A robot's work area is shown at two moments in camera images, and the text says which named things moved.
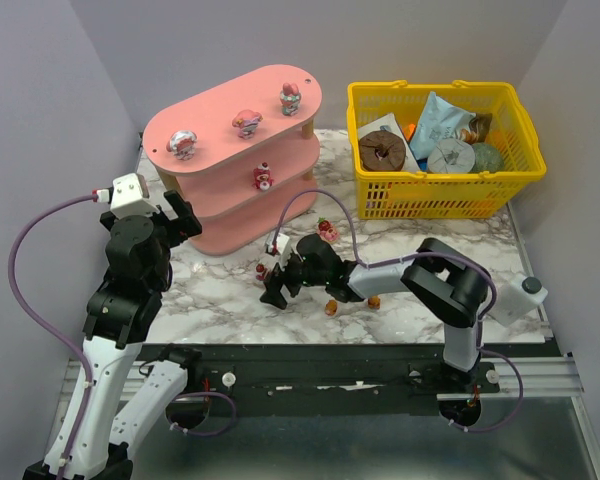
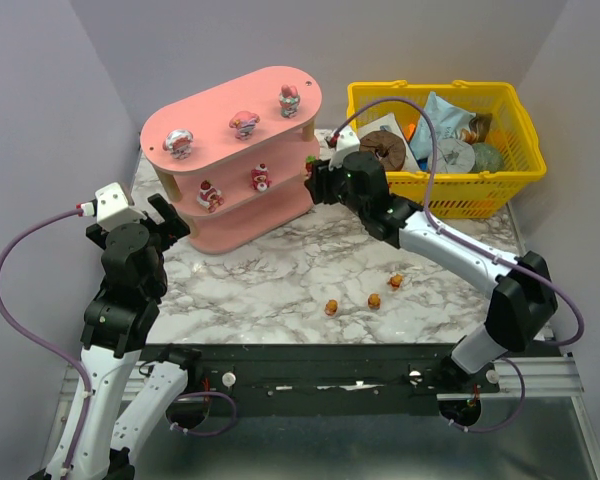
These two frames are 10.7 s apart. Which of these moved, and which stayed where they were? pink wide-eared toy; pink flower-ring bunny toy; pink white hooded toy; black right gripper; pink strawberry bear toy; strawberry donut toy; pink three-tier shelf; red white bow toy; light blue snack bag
Moved: black right gripper; strawberry donut toy; red white bow toy
Stayed: pink strawberry bear toy; light blue snack bag; pink white hooded toy; pink three-tier shelf; pink wide-eared toy; pink flower-ring bunny toy
